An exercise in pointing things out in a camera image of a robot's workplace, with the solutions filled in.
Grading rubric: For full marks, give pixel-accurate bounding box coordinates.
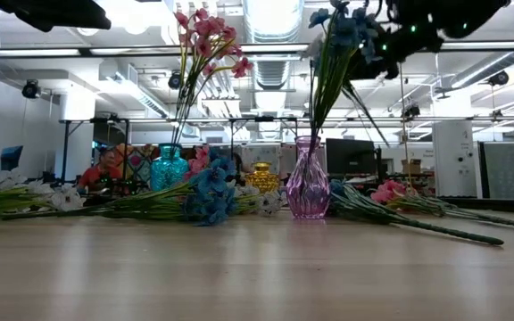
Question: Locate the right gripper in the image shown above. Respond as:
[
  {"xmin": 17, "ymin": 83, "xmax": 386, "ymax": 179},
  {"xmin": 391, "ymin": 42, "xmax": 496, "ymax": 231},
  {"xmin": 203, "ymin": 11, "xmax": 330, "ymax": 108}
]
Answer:
[{"xmin": 348, "ymin": 0, "xmax": 512, "ymax": 81}]

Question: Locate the pink glass vase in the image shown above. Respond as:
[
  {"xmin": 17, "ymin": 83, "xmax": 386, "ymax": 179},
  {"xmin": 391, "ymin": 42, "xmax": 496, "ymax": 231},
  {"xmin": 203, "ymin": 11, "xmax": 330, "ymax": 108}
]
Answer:
[{"xmin": 285, "ymin": 135, "xmax": 332, "ymax": 220}]

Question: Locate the yellow glass vase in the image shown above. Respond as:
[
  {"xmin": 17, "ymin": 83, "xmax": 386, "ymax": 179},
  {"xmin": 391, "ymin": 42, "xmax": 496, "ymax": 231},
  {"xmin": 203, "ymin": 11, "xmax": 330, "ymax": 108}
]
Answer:
[{"xmin": 244, "ymin": 161, "xmax": 280, "ymax": 195}]

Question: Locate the teal glass vase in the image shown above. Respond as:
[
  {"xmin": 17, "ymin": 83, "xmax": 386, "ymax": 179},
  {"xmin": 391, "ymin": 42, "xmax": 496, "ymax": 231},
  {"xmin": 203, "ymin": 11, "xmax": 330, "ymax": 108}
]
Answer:
[{"xmin": 149, "ymin": 143, "xmax": 190, "ymax": 193}]

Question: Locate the black computer monitor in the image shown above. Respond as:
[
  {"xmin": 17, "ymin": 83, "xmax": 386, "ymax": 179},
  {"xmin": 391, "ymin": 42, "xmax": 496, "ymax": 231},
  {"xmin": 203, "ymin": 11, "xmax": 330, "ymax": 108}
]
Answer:
[{"xmin": 326, "ymin": 137, "xmax": 377, "ymax": 176}]

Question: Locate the cardboard box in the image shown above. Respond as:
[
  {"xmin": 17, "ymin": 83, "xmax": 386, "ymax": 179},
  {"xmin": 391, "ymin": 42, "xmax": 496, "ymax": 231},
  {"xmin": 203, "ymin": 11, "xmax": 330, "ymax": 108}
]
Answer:
[{"xmin": 402, "ymin": 159, "xmax": 423, "ymax": 175}]

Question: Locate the white cabinet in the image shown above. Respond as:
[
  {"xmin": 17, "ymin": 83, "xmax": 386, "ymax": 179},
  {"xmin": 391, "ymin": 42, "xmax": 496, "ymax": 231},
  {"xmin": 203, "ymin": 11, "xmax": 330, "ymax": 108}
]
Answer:
[{"xmin": 432, "ymin": 119, "xmax": 475, "ymax": 197}]

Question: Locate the grey partition panel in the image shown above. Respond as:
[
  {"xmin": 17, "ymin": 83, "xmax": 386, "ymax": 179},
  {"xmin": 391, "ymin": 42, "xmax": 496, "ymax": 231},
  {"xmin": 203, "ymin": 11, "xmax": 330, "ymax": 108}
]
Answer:
[{"xmin": 479, "ymin": 141, "xmax": 514, "ymax": 200}]

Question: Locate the colourful patterned panel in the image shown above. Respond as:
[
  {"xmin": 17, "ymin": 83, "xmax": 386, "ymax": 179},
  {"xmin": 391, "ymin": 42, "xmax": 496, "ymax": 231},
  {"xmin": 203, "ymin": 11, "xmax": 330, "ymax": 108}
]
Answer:
[{"xmin": 113, "ymin": 143, "xmax": 153, "ymax": 184}]

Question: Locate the black-legged background table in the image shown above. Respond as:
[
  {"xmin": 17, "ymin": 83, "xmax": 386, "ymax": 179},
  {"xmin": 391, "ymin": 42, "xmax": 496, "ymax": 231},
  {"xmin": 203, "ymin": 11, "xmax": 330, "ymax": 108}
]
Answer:
[{"xmin": 59, "ymin": 116, "xmax": 131, "ymax": 184}]

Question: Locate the black overhead beam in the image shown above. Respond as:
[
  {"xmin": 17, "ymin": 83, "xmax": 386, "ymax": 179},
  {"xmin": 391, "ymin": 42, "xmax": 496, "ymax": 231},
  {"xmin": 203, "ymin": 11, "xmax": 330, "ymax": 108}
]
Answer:
[{"xmin": 0, "ymin": 41, "xmax": 514, "ymax": 58}]

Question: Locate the person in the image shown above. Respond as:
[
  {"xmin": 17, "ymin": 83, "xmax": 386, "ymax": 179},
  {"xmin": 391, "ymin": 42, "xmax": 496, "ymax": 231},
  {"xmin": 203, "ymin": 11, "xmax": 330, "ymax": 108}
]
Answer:
[{"xmin": 77, "ymin": 149, "xmax": 124, "ymax": 195}]

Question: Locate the blue chair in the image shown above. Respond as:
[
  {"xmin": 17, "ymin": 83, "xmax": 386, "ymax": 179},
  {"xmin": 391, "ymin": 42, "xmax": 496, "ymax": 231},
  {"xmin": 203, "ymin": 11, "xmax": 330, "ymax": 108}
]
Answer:
[{"xmin": 0, "ymin": 144, "xmax": 24, "ymax": 175}]

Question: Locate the thin hanging cord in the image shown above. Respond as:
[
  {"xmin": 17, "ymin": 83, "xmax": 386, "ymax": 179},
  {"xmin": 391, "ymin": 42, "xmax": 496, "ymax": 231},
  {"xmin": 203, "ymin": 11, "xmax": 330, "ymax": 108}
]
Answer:
[{"xmin": 397, "ymin": 62, "xmax": 412, "ymax": 191}]

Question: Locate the silver ventilation duct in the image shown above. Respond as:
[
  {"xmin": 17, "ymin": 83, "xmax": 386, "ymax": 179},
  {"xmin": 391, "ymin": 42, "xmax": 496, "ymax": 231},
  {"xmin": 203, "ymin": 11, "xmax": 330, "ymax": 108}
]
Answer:
[{"xmin": 243, "ymin": 0, "xmax": 305, "ymax": 90}]

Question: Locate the black aluminium table frame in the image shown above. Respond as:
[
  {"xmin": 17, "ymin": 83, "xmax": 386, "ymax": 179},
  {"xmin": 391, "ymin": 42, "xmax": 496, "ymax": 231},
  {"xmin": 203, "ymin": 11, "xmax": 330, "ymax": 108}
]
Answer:
[{"xmin": 437, "ymin": 197, "xmax": 514, "ymax": 214}]

